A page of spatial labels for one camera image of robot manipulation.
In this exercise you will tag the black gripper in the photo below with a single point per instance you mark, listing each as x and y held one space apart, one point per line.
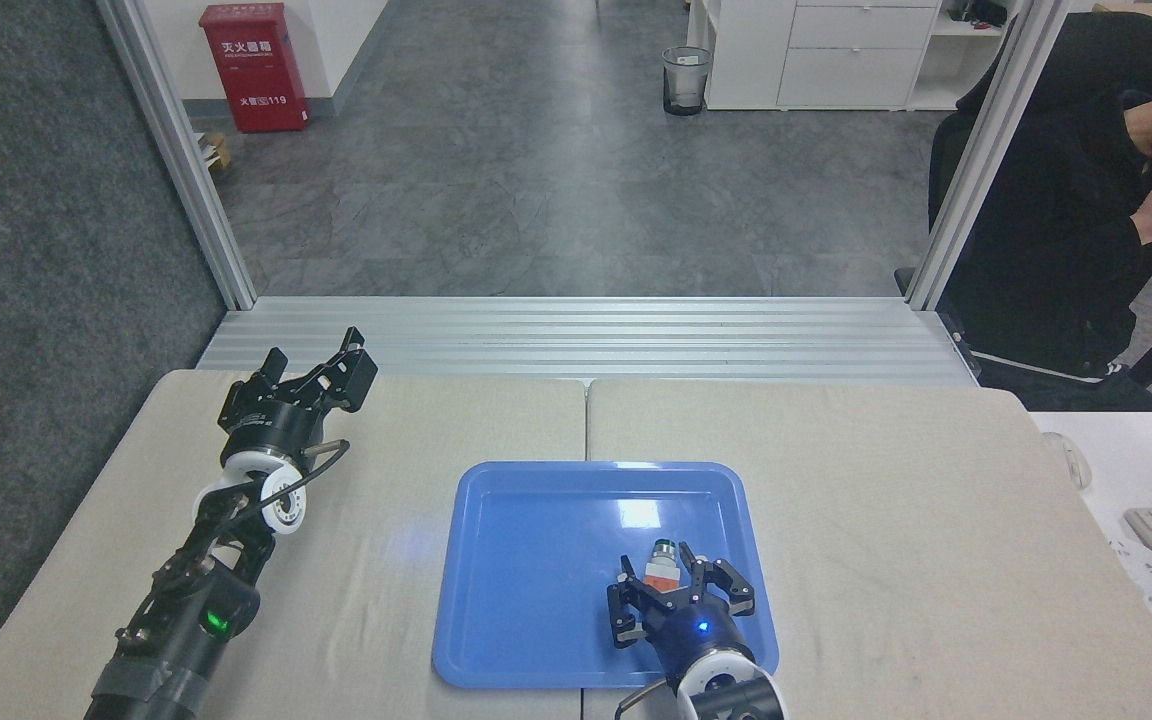
271 425
701 635

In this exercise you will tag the blue plastic tray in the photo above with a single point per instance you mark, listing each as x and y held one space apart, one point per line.
556 580

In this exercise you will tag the small cardboard box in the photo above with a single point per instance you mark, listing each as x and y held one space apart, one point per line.
212 150

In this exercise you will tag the red fire extinguisher box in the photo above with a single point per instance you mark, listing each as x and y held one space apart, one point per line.
254 68

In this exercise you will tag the white computer mouse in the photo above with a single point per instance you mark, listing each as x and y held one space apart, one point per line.
1068 460

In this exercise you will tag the white power strip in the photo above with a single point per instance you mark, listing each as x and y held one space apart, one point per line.
1151 580

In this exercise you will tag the dark mesh waste bin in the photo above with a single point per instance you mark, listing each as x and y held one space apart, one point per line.
686 80

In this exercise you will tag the person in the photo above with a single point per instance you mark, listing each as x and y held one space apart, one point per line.
1056 230

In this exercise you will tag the white drawer cabinet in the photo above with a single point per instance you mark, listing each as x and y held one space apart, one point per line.
816 55

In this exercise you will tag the white open shelf unit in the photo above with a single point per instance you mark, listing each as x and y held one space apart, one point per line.
966 60

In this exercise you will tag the black office chair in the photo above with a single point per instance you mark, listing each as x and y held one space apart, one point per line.
1101 55

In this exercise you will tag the silver aluminium post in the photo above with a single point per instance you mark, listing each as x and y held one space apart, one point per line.
181 160
986 150

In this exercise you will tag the silver aluminium rail platform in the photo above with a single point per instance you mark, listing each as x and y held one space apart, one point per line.
576 335

